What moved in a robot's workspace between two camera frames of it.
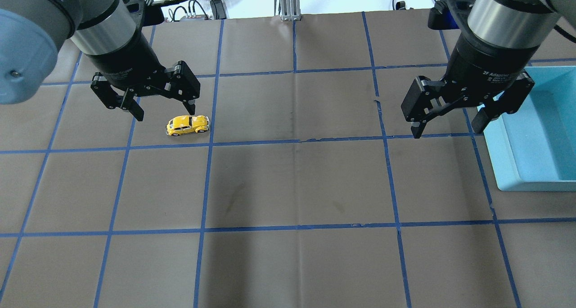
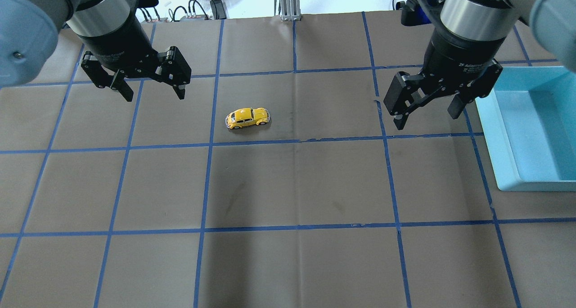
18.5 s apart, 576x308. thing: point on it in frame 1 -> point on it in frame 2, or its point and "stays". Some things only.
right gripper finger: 426,100 -> 407,92
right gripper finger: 509,103 -> 479,87
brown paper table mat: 298,183 stays
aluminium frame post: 289,4 stays
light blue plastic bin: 533,149 stays
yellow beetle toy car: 186,124 -> 245,117
